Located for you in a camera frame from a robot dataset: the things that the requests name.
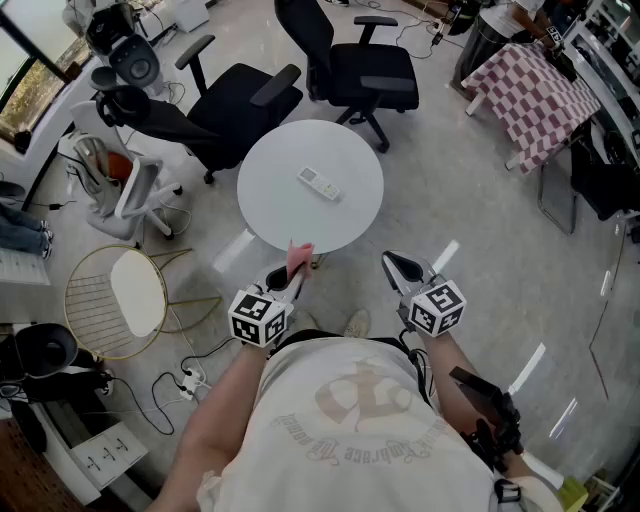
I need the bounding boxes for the person's right forearm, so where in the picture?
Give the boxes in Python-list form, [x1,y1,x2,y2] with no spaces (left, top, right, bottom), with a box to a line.
[417,329,501,451]

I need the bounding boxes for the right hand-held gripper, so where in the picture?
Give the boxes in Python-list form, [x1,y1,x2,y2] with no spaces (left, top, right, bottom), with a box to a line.
[382,249,467,339]

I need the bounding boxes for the white power strip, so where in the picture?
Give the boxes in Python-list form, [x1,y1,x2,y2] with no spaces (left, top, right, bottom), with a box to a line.
[178,367,207,401]

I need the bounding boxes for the person's right shoe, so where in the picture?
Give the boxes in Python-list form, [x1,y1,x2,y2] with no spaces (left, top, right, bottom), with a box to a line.
[343,308,372,339]

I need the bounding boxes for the black office chair with headrest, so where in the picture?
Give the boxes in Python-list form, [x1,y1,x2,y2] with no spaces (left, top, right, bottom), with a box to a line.
[91,34,304,185]

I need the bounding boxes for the person's white printed t-shirt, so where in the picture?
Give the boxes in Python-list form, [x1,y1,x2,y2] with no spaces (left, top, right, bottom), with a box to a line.
[197,335,566,512]

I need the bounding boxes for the white office chair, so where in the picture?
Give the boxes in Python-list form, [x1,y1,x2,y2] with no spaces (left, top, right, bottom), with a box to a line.
[58,99,184,242]

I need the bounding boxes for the gold wire chair white cushion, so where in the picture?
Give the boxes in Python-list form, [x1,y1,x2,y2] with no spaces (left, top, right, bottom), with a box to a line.
[63,243,224,361]

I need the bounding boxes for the person's left forearm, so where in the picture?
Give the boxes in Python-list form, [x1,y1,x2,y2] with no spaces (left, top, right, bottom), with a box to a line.
[164,341,275,466]

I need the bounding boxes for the white drawer cabinet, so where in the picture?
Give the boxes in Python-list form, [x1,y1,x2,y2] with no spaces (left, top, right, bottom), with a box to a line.
[69,421,150,492]

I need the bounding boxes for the checkered tablecloth table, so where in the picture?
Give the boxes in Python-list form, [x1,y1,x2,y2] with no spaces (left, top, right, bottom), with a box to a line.
[460,42,602,175]

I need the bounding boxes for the black metal-frame chair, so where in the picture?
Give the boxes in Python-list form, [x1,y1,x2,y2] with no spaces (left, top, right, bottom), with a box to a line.
[537,122,640,236]

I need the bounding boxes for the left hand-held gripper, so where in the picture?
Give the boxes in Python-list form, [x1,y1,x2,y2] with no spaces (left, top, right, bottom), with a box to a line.
[228,259,308,347]

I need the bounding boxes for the person's black trousers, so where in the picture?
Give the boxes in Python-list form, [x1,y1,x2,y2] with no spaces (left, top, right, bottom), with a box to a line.
[269,328,411,351]

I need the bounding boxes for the pink cloth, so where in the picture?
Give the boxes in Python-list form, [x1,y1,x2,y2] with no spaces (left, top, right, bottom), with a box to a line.
[286,238,316,282]

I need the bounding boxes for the white remote control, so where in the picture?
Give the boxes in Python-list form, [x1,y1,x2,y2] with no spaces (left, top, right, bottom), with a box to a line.
[297,166,346,203]

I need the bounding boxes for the yellow-green box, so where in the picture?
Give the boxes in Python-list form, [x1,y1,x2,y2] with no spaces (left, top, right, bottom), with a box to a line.
[557,476,591,512]

